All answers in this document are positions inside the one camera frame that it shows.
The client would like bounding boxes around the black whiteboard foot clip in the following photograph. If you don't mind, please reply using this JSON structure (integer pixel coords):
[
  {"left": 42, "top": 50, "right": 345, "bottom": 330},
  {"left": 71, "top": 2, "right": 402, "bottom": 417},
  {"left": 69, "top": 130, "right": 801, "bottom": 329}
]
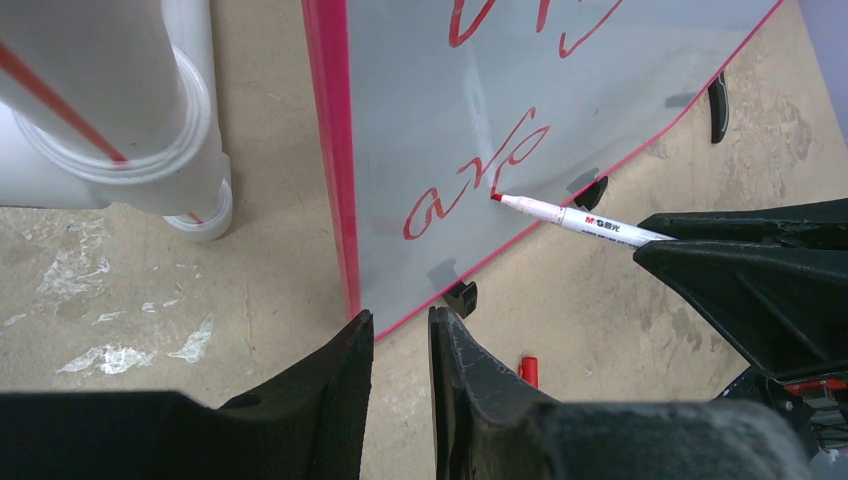
[
  {"left": 442, "top": 281, "right": 478, "bottom": 319},
  {"left": 707, "top": 71, "right": 730, "bottom": 144},
  {"left": 574, "top": 176, "right": 609, "bottom": 211}
]

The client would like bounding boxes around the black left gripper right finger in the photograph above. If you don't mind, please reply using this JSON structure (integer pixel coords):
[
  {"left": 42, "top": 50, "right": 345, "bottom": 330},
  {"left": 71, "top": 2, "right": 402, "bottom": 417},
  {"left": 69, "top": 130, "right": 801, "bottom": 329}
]
[{"left": 428, "top": 307, "right": 812, "bottom": 479}]

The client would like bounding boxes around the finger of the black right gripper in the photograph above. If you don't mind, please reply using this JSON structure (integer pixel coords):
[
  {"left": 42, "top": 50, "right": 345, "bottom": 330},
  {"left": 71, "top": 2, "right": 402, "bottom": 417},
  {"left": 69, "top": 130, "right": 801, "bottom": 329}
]
[
  {"left": 638, "top": 199, "right": 847, "bottom": 251},
  {"left": 633, "top": 241, "right": 847, "bottom": 381}
]

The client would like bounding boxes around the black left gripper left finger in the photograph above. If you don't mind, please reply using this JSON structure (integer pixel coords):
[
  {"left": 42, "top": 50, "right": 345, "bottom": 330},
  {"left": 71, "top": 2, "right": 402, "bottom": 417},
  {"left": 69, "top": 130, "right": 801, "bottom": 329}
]
[{"left": 1, "top": 310, "right": 374, "bottom": 479}]

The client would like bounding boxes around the pink-rimmed whiteboard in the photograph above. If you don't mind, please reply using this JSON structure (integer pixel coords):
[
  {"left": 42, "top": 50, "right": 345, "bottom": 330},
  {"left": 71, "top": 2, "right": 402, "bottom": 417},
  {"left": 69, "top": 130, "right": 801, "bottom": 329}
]
[{"left": 302, "top": 0, "right": 777, "bottom": 337}]

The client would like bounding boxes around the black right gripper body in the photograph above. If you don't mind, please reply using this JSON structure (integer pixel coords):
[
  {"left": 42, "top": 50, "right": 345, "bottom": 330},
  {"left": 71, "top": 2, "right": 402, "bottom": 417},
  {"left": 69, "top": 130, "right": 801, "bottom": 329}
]
[{"left": 717, "top": 367, "right": 847, "bottom": 461}]

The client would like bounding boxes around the white PVC pipe frame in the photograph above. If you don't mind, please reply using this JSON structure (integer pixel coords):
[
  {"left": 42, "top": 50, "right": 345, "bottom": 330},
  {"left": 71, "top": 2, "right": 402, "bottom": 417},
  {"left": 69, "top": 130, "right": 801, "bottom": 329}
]
[{"left": 1, "top": 1, "right": 233, "bottom": 242}]

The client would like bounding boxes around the red white marker pen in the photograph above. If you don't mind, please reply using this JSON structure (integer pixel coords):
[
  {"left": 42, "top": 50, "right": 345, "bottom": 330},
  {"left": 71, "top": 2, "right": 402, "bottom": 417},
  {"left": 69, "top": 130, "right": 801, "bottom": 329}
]
[{"left": 490, "top": 193, "right": 674, "bottom": 250}]

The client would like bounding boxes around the red marker cap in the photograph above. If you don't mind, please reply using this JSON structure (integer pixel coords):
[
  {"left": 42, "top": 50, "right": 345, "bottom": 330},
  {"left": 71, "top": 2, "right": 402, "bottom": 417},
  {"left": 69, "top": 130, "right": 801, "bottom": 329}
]
[{"left": 518, "top": 356, "right": 539, "bottom": 389}]

